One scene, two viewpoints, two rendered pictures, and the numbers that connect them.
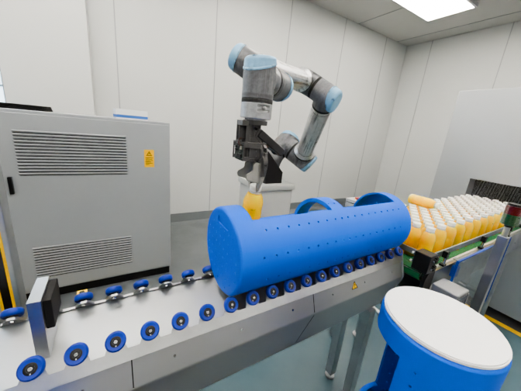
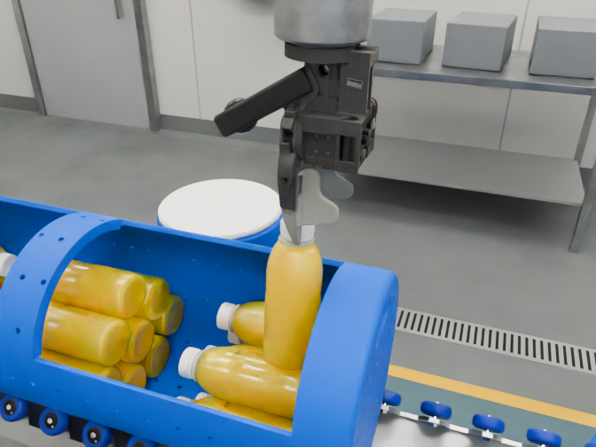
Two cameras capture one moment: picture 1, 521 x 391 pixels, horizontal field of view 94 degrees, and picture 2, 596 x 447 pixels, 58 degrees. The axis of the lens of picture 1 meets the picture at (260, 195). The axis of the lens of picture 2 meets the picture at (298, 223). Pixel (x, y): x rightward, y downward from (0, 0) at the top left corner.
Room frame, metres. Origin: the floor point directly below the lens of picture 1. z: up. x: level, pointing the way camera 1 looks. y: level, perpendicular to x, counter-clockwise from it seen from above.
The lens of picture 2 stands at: (1.09, 0.43, 1.61)
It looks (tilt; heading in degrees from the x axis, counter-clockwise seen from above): 30 degrees down; 232
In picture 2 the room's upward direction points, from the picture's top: straight up
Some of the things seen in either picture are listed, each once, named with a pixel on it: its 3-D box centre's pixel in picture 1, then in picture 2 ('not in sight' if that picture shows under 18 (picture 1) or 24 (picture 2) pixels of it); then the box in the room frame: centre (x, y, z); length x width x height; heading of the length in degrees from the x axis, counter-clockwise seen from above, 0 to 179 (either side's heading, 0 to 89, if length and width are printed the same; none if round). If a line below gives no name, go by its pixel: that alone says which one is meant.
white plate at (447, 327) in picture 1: (440, 320); (221, 207); (0.56, -0.52, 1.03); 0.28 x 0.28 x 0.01
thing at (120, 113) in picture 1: (130, 114); not in sight; (2.14, 1.16, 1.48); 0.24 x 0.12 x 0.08; 130
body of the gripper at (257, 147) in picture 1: (251, 141); (327, 105); (0.74, 0.04, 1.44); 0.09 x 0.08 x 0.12; 122
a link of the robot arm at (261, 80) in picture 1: (259, 80); not in sight; (0.75, 0.03, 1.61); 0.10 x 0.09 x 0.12; 154
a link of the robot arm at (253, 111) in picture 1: (256, 112); (324, 16); (0.74, 0.03, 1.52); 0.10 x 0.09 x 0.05; 32
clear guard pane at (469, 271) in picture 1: (474, 285); not in sight; (1.29, -1.33, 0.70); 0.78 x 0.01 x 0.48; 122
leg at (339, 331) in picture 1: (338, 336); not in sight; (1.21, -0.55, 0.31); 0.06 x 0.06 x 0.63; 32
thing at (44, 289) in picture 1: (47, 315); not in sight; (0.47, 0.48, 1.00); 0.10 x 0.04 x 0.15; 32
